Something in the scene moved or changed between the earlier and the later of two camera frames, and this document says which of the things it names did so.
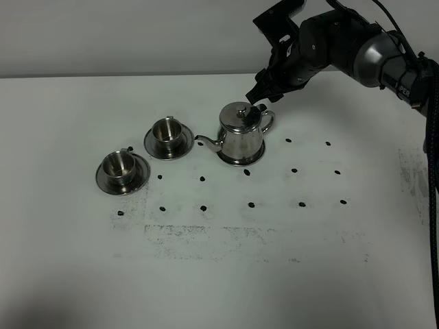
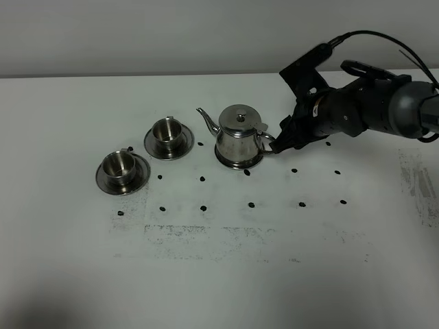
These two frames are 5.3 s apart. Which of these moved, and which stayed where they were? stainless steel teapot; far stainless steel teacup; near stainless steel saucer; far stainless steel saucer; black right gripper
Moved: black right gripper; stainless steel teapot
Stayed: far stainless steel teacup; near stainless steel saucer; far stainless steel saucer
